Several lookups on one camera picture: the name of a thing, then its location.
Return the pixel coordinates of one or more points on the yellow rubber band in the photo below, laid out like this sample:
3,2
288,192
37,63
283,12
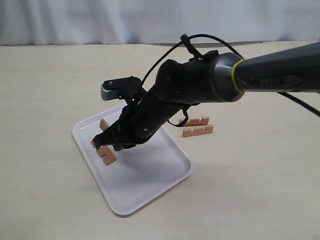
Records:
233,76

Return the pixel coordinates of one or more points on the white backdrop cloth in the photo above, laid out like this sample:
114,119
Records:
78,22

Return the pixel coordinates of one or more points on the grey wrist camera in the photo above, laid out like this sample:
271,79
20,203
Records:
121,88

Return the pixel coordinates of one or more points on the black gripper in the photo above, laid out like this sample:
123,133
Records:
135,129

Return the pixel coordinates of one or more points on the white plastic tray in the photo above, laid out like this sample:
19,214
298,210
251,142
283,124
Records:
140,174

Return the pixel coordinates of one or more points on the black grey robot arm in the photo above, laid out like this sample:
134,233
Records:
206,78

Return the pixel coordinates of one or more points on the wooden notched piece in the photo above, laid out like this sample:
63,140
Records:
103,125
197,131
105,153
203,121

